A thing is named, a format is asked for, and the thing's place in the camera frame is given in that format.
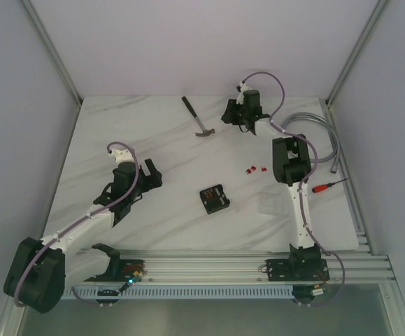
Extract black fuse box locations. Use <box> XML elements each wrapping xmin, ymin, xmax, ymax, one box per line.
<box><xmin>199</xmin><ymin>184</ymin><xmax>230</xmax><ymax>215</ymax></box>

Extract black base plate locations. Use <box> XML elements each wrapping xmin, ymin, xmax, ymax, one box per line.
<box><xmin>108</xmin><ymin>259</ymin><xmax>145</xmax><ymax>282</ymax></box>
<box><xmin>265</xmin><ymin>259</ymin><xmax>330</xmax><ymax>282</ymax></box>

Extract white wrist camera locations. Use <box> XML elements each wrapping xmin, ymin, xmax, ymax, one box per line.
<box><xmin>109</xmin><ymin>148</ymin><xmax>135</xmax><ymax>165</ymax></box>
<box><xmin>236</xmin><ymin>80</ymin><xmax>252</xmax><ymax>105</ymax></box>

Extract aluminium mounting rail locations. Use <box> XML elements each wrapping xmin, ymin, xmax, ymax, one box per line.
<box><xmin>15</xmin><ymin>248</ymin><xmax>396</xmax><ymax>284</ymax></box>

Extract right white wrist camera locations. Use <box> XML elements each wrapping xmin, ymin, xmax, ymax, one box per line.
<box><xmin>236</xmin><ymin>80</ymin><xmax>252</xmax><ymax>105</ymax></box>

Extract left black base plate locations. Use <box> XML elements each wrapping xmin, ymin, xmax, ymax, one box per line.
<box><xmin>108</xmin><ymin>259</ymin><xmax>145</xmax><ymax>282</ymax></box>

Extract silver flexible metal hose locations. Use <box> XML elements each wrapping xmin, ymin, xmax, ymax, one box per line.
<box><xmin>280</xmin><ymin>111</ymin><xmax>341</xmax><ymax>174</ymax></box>

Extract clear plastic fuse box cover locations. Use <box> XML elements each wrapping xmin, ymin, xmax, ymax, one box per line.
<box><xmin>257</xmin><ymin>192</ymin><xmax>286</xmax><ymax>216</ymax></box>

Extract claw hammer black handle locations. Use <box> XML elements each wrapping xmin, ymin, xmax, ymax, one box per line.
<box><xmin>181</xmin><ymin>95</ymin><xmax>216</xmax><ymax>138</ymax></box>

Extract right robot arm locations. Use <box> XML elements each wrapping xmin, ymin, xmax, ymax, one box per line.
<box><xmin>221</xmin><ymin>85</ymin><xmax>322</xmax><ymax>279</ymax></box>

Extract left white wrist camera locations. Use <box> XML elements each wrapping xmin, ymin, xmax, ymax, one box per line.
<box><xmin>109</xmin><ymin>148</ymin><xmax>135</xmax><ymax>165</ymax></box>

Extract red and orange fuses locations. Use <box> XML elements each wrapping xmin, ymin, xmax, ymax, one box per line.
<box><xmin>246</xmin><ymin>166</ymin><xmax>267</xmax><ymax>174</ymax></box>

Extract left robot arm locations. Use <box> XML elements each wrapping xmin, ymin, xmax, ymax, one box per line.
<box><xmin>3</xmin><ymin>159</ymin><xmax>162</xmax><ymax>313</ymax></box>

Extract red handled screwdriver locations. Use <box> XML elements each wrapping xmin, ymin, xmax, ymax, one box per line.
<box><xmin>311</xmin><ymin>178</ymin><xmax>348</xmax><ymax>193</ymax></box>

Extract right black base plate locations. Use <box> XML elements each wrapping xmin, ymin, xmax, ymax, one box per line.
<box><xmin>265</xmin><ymin>259</ymin><xmax>330</xmax><ymax>282</ymax></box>

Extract grey slotted cable duct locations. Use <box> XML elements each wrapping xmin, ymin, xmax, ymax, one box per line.
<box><xmin>60</xmin><ymin>286</ymin><xmax>329</xmax><ymax>301</ymax></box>

